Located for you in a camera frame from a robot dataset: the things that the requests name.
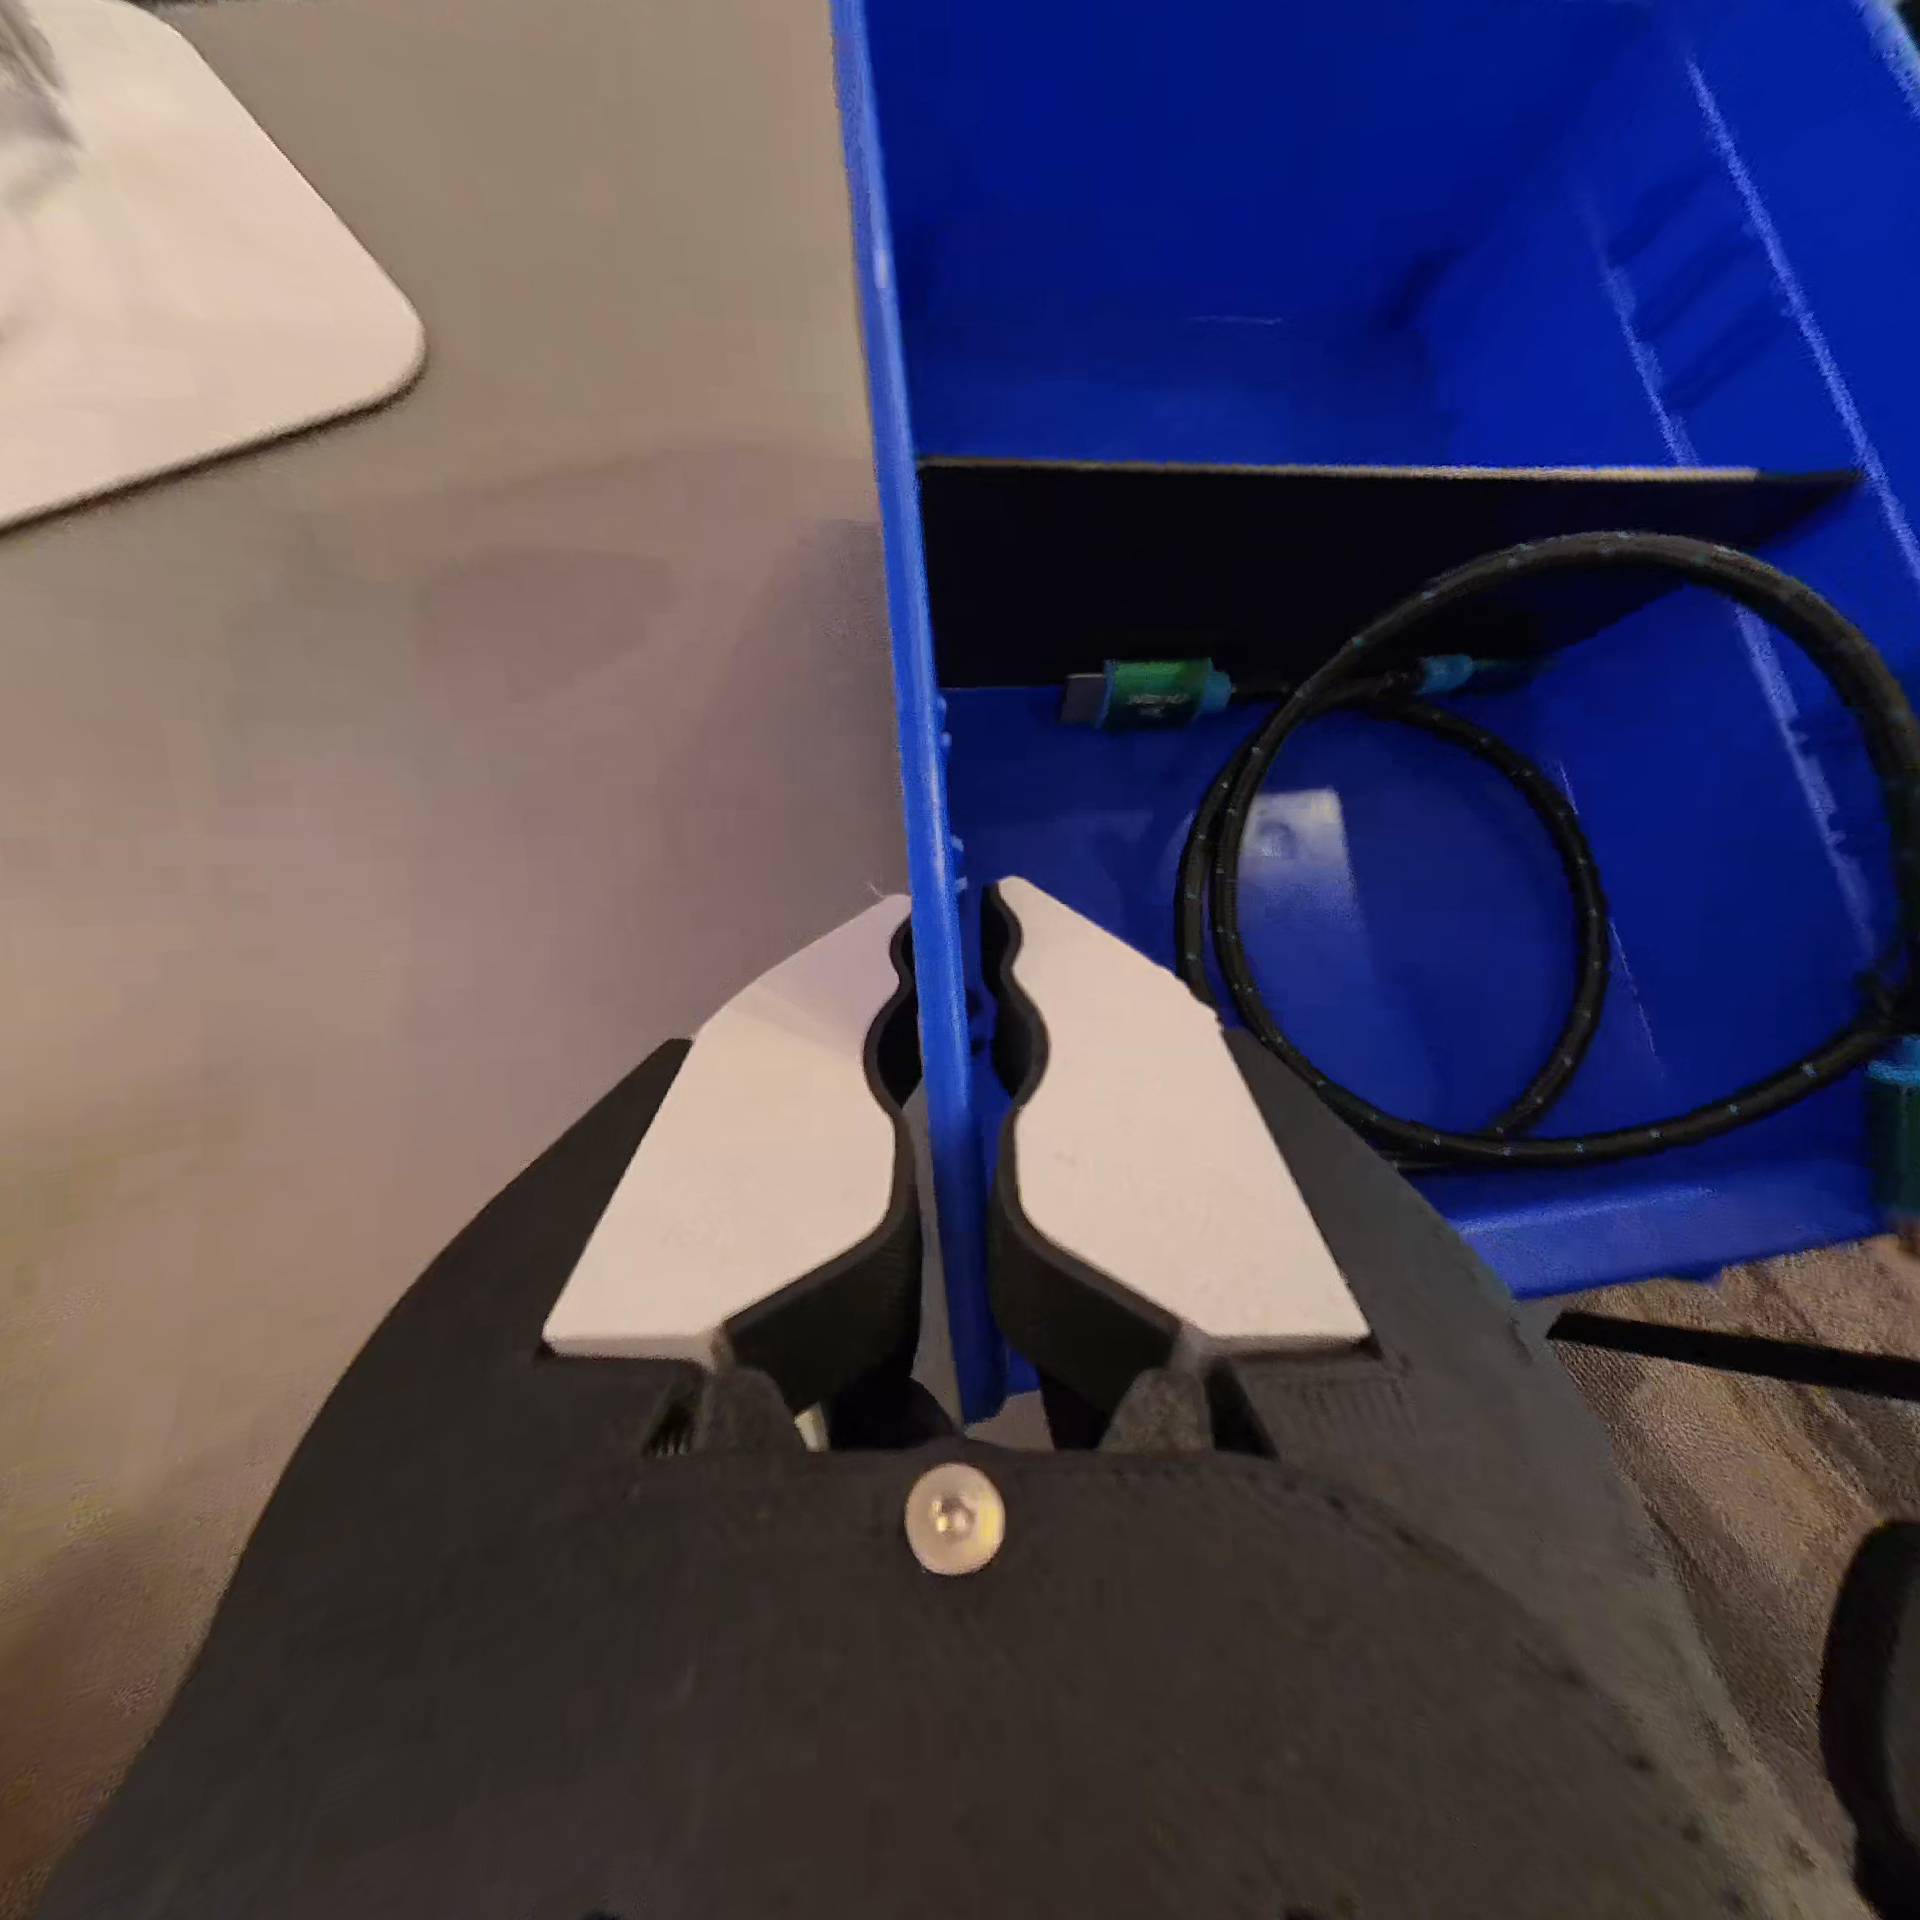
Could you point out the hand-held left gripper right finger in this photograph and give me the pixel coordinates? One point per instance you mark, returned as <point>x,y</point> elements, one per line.
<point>1155,1156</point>

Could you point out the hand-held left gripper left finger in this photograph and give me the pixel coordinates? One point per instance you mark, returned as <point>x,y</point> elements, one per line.
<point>750,1141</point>

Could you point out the blue plastic bin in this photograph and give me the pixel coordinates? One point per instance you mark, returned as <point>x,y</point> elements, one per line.
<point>1200,224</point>

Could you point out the black bin divider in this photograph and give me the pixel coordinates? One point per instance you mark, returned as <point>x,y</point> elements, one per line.
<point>1200,563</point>

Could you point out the black round object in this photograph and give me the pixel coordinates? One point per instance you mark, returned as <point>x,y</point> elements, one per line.
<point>1882,1694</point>

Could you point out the white mat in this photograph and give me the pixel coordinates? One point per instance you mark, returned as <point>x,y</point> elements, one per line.
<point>166,271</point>

